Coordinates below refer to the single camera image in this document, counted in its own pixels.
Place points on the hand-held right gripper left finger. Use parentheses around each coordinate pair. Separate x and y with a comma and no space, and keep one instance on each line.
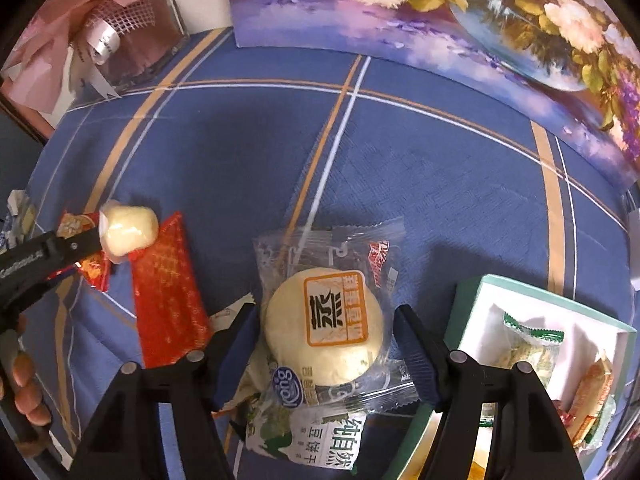
(235,350)

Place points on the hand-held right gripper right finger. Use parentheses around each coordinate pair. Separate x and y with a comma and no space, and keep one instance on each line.
(415,355)

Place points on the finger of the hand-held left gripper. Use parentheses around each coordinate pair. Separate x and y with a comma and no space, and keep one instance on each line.
(75,247)

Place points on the red cartoon snack packet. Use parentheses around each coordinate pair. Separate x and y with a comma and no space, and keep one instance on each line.
(92,272)

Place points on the small cream candy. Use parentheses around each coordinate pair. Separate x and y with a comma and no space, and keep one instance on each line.
(127,232)

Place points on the red patterned snack packet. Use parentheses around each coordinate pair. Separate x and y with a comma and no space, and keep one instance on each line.
(165,300)

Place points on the steamed bun clear packet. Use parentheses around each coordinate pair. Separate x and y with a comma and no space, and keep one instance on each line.
(320,330)

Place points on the green white tofu packet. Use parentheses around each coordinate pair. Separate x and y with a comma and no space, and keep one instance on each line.
(320,445)

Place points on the teal cardboard box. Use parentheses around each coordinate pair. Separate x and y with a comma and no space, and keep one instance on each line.
(580,335)

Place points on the orange red snack packet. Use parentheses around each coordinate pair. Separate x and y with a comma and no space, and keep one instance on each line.
(592,395)

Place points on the person's left hand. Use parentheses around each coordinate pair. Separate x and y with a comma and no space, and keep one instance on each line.
(27,385)

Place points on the crumpled blue white wrapper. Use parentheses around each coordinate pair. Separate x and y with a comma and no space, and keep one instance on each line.
(17,220)

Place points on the dark cabinet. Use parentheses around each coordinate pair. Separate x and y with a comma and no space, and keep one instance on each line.
(12,160)

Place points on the pink flower bouquet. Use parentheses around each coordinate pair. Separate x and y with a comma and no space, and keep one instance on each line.
(60,25)

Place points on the flower painting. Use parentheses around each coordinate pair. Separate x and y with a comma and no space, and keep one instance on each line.
(400,10)

